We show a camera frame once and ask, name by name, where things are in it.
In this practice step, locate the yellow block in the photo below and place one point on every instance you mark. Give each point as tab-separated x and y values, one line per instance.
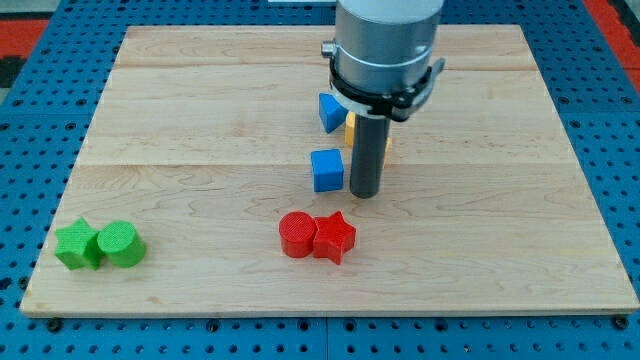
349	131

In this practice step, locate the green cylinder block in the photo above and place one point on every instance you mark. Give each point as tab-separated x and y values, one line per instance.
121	244

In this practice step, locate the blue triangular block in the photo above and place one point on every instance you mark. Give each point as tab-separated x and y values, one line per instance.
331	112

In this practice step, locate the red cylinder block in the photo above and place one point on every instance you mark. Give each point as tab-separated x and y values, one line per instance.
297	231

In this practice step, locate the blue cube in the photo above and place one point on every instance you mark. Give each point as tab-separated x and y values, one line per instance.
327	170

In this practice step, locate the wooden board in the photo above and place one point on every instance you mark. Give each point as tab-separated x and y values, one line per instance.
202	139

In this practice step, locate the green star block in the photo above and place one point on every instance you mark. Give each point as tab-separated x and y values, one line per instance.
77	246

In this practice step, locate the red star block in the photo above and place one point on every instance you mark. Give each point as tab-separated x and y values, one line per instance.
334	237

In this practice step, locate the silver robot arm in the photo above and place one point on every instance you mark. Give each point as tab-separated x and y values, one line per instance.
383	46

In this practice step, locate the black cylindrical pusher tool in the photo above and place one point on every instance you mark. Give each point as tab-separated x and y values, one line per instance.
368	154

